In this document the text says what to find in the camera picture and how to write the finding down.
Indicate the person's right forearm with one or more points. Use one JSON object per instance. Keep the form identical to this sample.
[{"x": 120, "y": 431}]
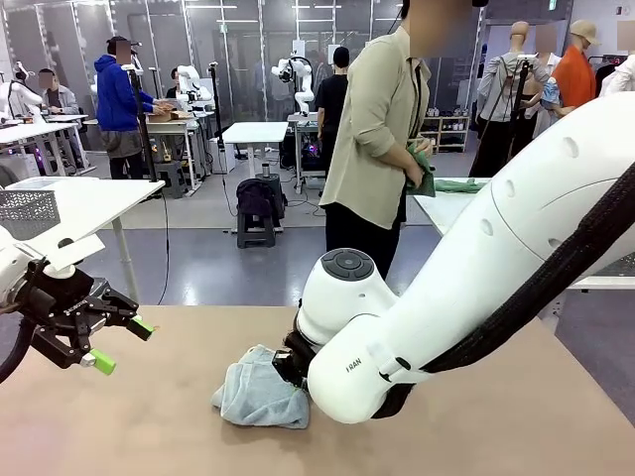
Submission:
[{"x": 394, "y": 156}]

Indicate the green terry towel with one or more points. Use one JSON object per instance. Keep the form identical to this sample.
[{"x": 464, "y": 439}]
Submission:
[
  {"x": 426, "y": 187},
  {"x": 456, "y": 187}
]

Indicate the person's right hand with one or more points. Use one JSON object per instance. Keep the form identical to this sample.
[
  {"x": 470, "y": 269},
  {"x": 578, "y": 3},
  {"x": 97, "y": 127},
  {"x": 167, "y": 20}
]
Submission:
[{"x": 416, "y": 172}]

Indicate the open cardboard box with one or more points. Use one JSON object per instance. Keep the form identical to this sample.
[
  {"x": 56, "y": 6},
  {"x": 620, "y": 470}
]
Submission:
[{"x": 171, "y": 117}]

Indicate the wooden shoe shelf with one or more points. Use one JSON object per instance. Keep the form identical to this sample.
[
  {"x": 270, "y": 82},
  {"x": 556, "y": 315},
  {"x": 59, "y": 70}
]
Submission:
[{"x": 454, "y": 134}]

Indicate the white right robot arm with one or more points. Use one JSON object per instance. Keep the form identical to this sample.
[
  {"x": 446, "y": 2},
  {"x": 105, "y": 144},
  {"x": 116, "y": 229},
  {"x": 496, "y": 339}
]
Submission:
[{"x": 496, "y": 248}]

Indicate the mannequin in white top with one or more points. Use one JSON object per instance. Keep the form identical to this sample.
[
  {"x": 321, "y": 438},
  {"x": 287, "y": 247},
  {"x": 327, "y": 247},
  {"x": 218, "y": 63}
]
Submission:
[{"x": 620, "y": 82}]

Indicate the dark metal tumbler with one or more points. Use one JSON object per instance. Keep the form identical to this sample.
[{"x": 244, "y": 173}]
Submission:
[{"x": 266, "y": 171}]

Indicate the light blue terry towel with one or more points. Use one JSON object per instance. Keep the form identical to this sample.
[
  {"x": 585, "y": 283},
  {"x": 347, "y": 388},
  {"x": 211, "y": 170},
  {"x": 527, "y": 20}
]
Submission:
[{"x": 258, "y": 396}]

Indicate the white rounded-corner table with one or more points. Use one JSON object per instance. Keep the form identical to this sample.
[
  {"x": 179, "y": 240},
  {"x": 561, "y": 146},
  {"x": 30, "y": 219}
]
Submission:
[
  {"x": 436, "y": 210},
  {"x": 109, "y": 198}
]

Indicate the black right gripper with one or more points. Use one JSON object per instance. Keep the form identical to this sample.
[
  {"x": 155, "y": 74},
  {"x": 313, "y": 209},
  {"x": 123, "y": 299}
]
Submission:
[{"x": 295, "y": 362}]

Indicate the mannequin in orange jacket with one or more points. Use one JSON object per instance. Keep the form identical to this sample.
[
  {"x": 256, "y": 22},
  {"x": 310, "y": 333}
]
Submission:
[{"x": 575, "y": 79}]

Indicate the mannequin in grey top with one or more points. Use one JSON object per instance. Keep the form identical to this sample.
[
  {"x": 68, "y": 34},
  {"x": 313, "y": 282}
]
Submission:
[{"x": 496, "y": 84}]

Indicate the mannequin in blue floral dress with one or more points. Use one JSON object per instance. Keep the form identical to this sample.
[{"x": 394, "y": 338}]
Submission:
[{"x": 551, "y": 94}]

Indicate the white lab robot arm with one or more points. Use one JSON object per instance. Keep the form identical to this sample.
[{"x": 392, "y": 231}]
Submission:
[
  {"x": 191, "y": 91},
  {"x": 30, "y": 96},
  {"x": 303, "y": 99}
]

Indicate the black backpack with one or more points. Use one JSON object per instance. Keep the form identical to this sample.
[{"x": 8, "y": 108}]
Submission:
[{"x": 253, "y": 196}]

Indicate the black camera stand pole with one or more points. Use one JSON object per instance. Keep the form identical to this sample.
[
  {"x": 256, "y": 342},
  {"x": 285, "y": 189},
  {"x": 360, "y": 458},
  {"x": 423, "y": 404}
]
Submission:
[
  {"x": 216, "y": 109},
  {"x": 145, "y": 144}
]

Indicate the seated person in grey jacket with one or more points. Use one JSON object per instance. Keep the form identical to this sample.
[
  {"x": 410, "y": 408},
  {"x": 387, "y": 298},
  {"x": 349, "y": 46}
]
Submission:
[{"x": 59, "y": 101}]

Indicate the grey plastic stool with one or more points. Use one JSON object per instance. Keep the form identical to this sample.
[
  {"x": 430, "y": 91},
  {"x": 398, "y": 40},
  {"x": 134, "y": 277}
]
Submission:
[{"x": 171, "y": 173}]

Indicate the person's left hand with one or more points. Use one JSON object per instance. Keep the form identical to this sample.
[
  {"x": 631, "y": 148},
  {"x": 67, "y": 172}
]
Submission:
[{"x": 421, "y": 147}]

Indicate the seated person with black hair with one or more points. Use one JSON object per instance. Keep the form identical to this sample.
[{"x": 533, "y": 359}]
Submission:
[{"x": 173, "y": 91}]

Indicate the white frame work desk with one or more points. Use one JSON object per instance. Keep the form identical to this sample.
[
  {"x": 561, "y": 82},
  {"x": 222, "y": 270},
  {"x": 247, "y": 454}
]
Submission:
[
  {"x": 35, "y": 130},
  {"x": 297, "y": 120},
  {"x": 164, "y": 128}
]

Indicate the black computer with coloured lights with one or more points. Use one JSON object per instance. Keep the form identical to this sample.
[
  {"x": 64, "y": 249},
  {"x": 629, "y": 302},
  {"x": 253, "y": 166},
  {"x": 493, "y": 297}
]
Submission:
[{"x": 312, "y": 149}]

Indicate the person in black clothes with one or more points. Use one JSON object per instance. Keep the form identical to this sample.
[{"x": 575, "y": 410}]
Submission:
[{"x": 330, "y": 99}]

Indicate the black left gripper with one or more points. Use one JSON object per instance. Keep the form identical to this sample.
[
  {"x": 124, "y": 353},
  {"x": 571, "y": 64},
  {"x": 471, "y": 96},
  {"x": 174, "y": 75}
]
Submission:
[{"x": 54, "y": 297}]

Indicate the white height-adjustable desk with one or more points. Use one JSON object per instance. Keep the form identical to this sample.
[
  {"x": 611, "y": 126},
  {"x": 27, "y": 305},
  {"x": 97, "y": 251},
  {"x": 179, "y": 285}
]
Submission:
[{"x": 255, "y": 131}]

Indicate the black camera tripod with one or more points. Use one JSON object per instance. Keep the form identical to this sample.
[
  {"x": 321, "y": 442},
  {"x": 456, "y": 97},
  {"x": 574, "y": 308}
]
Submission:
[{"x": 520, "y": 89}]

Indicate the dark grey step stool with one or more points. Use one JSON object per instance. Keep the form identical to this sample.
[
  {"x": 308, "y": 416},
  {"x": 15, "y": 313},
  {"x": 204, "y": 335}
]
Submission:
[{"x": 255, "y": 233}]

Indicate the person in beige shirt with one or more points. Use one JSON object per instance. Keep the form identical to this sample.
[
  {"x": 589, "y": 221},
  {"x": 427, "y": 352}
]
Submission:
[{"x": 367, "y": 124}]

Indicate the white computer case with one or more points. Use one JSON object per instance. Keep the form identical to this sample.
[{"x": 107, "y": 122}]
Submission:
[{"x": 225, "y": 156}]

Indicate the white paper sheet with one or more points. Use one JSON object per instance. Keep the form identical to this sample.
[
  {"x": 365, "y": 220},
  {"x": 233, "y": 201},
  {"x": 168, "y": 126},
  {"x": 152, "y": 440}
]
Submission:
[
  {"x": 332, "y": 50},
  {"x": 298, "y": 48}
]

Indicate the person in blue hoodie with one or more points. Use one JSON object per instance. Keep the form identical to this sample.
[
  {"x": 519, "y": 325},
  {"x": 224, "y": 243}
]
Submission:
[{"x": 116, "y": 99}]

